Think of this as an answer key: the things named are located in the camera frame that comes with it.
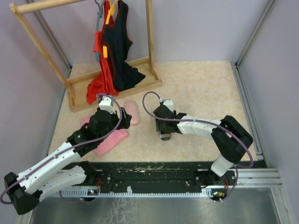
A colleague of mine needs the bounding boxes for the pink shirt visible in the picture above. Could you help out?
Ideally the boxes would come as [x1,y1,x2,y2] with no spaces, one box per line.
[93,129,129,157]

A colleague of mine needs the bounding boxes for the brown glasses case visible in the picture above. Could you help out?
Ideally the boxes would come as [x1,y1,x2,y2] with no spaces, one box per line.
[160,131,171,141]

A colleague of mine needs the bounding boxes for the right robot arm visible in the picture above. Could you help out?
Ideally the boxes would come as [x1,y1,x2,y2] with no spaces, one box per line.
[154,105,253,185]

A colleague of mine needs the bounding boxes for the black tank top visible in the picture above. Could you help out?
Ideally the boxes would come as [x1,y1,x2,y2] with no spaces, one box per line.
[103,0,145,91]

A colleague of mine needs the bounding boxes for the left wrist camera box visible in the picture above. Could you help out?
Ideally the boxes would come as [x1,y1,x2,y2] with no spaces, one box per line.
[97,96,115,114]

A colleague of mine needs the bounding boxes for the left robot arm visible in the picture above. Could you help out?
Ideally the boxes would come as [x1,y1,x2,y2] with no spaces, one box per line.
[3,107,132,215]

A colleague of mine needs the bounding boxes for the wooden clothes rack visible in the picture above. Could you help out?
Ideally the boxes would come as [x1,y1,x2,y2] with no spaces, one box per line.
[9,0,162,112]

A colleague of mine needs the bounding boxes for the red tank top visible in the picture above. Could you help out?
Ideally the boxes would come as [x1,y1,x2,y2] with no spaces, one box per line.
[86,0,120,105]

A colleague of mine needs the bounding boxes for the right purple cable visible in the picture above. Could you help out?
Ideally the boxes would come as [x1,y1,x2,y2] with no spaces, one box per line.
[142,91,254,169]

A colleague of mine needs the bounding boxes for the white cable duct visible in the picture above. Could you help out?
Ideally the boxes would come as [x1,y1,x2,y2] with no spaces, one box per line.
[51,186,224,198]

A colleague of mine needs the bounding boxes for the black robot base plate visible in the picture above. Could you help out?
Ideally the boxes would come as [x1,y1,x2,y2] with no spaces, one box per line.
[79,161,236,194]

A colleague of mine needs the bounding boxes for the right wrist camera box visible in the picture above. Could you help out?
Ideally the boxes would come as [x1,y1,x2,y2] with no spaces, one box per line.
[162,99,174,111]

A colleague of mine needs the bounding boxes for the yellow hanger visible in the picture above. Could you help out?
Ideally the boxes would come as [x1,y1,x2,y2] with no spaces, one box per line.
[102,0,119,58]

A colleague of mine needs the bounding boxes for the grey-blue hanger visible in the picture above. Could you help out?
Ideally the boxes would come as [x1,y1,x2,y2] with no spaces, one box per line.
[94,0,105,62]

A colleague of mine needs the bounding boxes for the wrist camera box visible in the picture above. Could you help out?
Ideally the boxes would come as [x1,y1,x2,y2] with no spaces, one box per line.
[97,96,115,114]
[162,99,174,111]

